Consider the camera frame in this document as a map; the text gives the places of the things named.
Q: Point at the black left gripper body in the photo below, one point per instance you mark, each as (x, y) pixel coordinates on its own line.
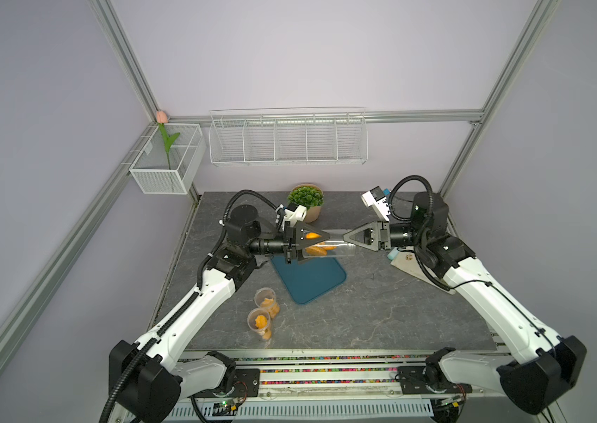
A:
(289, 238)

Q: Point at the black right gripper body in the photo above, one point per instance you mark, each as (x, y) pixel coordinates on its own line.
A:
(385, 236)

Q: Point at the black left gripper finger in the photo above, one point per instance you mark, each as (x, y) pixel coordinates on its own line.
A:
(308, 232)
(313, 251)

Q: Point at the clear cookie jar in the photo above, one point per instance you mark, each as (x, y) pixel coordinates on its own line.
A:
(260, 321)
(337, 247)
(265, 298)

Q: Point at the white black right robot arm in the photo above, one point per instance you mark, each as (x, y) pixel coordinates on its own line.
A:
(541, 365)

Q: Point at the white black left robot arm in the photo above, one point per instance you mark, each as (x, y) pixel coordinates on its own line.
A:
(143, 375)

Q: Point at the clear cookie jar back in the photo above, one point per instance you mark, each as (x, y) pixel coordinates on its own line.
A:
(265, 298)

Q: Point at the clear cookie jar front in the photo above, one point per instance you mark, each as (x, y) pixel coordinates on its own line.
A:
(260, 321)

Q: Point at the light blue garden trowel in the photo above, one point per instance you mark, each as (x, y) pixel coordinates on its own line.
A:
(392, 254)

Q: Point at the teal plastic tray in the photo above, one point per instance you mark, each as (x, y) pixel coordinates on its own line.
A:
(309, 280)

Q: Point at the beige gardening glove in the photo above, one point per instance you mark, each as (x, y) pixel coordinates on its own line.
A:
(406, 262)

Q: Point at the green plant in pot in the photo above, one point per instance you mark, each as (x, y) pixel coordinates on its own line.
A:
(309, 196)

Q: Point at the pink artificial tulip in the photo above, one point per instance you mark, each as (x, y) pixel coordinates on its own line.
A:
(162, 120)

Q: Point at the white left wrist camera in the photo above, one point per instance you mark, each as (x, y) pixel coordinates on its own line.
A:
(290, 214)

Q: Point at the white wire wall shelf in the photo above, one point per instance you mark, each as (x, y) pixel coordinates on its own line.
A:
(288, 136)

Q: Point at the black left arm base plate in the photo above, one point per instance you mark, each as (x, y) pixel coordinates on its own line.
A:
(242, 382)

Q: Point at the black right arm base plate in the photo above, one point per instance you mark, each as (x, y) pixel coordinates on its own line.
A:
(418, 379)

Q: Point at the white mesh wall basket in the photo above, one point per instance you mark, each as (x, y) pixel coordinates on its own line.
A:
(150, 170)

